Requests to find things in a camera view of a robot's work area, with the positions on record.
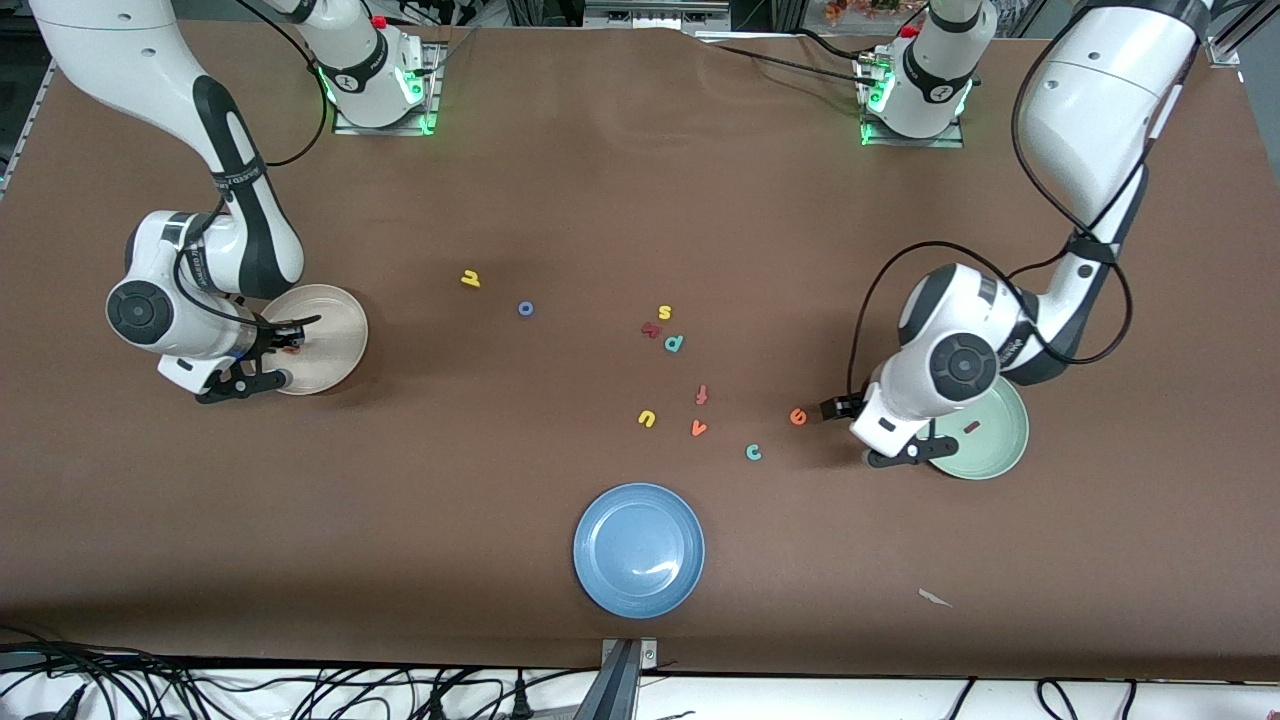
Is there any beige round plate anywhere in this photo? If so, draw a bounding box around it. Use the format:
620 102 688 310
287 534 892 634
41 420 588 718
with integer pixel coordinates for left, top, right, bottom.
255 284 369 396

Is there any green round plate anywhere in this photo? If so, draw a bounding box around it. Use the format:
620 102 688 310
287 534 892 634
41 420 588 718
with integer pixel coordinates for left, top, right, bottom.
925 375 1030 481

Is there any blue round plate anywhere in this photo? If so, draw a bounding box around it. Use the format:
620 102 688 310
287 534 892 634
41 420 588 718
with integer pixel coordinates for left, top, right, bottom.
573 483 706 620

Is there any brown table cover sheet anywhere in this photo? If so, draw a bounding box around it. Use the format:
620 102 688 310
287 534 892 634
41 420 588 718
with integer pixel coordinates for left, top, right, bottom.
0 18 1280 683

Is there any grey metal equipment panel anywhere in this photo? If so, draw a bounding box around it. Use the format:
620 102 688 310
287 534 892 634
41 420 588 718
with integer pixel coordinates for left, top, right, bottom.
583 0 731 29

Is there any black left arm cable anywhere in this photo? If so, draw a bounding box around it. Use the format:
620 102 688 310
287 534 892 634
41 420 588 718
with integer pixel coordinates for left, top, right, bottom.
846 60 1151 401

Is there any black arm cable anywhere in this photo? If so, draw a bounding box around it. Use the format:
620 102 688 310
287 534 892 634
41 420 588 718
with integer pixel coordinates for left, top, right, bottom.
846 60 1151 401
172 60 333 333

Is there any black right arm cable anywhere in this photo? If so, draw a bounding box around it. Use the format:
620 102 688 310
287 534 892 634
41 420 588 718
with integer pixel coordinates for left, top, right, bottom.
172 60 333 333

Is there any metal camera mounting post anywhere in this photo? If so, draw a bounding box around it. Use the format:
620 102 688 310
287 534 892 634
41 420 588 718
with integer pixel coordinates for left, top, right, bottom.
575 637 661 720

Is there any aluminium frame profile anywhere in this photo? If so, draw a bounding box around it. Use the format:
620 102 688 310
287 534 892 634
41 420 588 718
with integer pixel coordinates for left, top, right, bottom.
1205 0 1280 67

